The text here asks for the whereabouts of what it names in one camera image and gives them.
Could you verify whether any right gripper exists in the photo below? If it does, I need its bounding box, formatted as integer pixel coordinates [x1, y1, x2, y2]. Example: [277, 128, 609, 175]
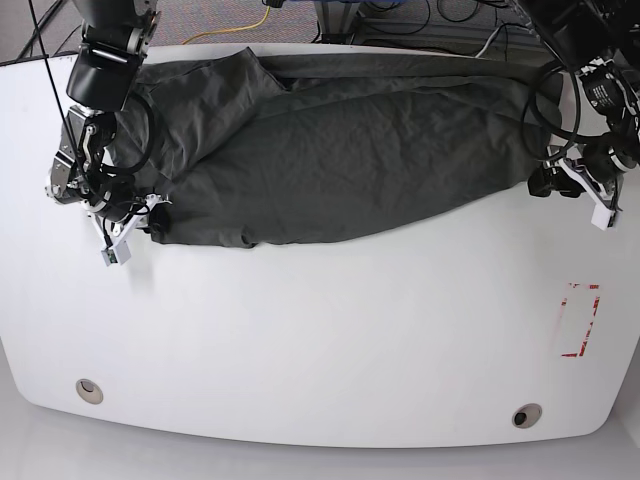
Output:
[87, 193, 172, 248]

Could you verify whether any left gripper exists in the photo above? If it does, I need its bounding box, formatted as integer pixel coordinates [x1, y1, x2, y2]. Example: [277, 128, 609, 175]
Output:
[527, 147, 625, 212]

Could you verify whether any dark grey t-shirt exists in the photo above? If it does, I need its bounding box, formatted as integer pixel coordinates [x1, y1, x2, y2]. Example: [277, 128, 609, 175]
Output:
[108, 49, 549, 249]

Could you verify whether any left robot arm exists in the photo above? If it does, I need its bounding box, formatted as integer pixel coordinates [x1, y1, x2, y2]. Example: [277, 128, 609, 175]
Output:
[512, 1, 639, 230]

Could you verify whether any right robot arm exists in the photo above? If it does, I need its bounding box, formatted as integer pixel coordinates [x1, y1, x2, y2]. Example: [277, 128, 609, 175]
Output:
[46, 1, 160, 264]

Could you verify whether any red tape rectangle marking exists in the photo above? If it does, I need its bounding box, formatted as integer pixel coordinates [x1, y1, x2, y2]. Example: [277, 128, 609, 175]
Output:
[554, 283, 601, 358]

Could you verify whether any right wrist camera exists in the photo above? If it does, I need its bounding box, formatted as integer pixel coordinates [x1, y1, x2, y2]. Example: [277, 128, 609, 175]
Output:
[101, 241, 131, 266]

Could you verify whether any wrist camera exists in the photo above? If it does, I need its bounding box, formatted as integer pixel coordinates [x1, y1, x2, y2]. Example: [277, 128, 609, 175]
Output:
[591, 204, 619, 231]
[101, 241, 131, 266]

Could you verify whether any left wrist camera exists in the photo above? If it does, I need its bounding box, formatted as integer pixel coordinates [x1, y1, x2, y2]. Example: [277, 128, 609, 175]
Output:
[591, 204, 619, 231]

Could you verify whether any white cable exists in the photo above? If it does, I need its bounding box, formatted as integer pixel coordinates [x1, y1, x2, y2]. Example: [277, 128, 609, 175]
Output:
[473, 21, 511, 59]

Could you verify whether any left table cable grommet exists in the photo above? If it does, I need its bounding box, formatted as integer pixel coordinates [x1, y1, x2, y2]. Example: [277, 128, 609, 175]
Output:
[76, 379, 104, 405]

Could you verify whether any table cable grommet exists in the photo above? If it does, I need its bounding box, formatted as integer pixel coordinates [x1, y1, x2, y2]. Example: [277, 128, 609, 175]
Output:
[512, 403, 543, 429]
[76, 379, 104, 405]

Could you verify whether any yellow cable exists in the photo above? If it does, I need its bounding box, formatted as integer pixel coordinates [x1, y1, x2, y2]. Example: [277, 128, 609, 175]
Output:
[180, 0, 274, 46]

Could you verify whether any right table cable grommet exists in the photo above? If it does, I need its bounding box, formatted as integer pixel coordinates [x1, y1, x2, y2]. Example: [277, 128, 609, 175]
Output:
[512, 403, 543, 429]

